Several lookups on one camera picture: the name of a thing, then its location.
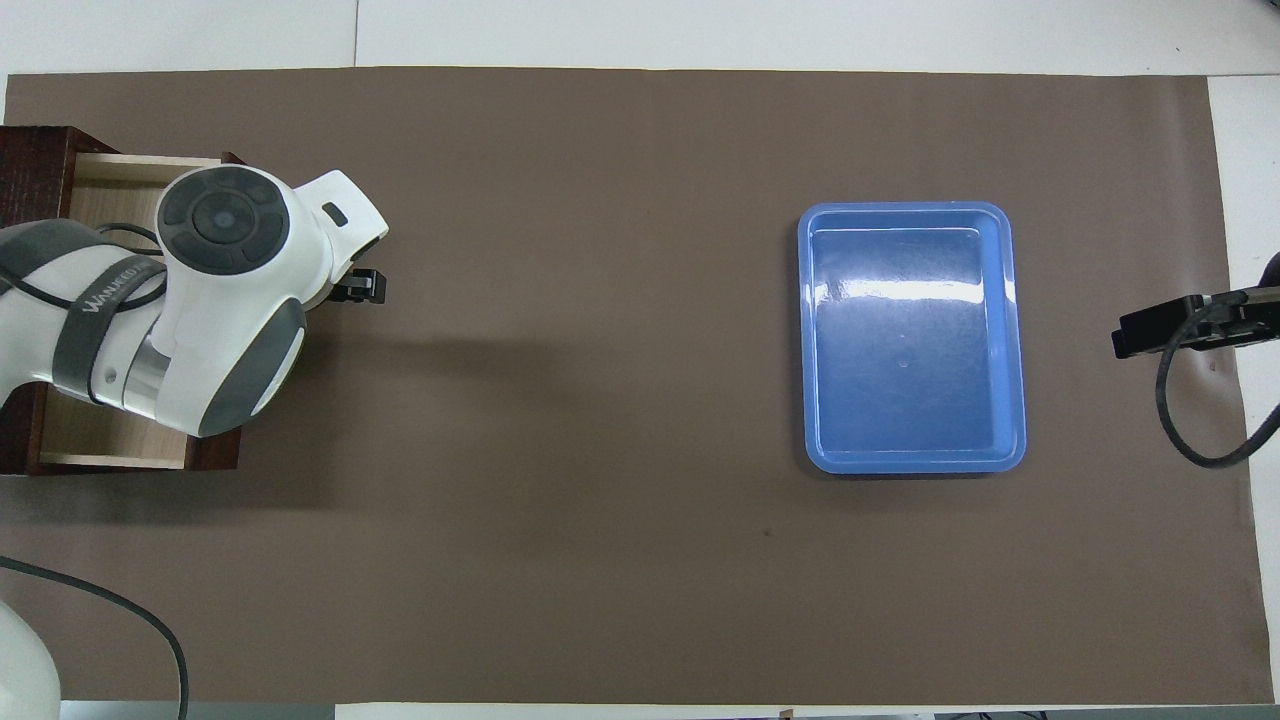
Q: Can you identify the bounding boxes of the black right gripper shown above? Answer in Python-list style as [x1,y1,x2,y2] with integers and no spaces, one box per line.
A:
[1112,250,1280,359]

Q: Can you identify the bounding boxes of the wooden drawer with dark front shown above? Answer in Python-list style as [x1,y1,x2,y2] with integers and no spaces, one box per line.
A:
[38,150,247,473]

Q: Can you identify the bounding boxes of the blue plastic tray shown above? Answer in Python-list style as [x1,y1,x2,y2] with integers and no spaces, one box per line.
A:
[797,201,1029,475]

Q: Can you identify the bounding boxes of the brown table mat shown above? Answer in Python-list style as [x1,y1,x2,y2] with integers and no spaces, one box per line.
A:
[3,66,1277,705]

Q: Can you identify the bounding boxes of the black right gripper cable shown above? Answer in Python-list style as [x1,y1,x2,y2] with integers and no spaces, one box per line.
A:
[1155,295,1280,469]

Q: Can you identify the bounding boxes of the grey velcro cable strap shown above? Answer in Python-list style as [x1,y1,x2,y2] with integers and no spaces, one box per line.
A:
[52,255,169,403]

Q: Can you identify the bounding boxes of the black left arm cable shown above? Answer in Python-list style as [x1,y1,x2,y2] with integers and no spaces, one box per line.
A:
[0,222,191,720]

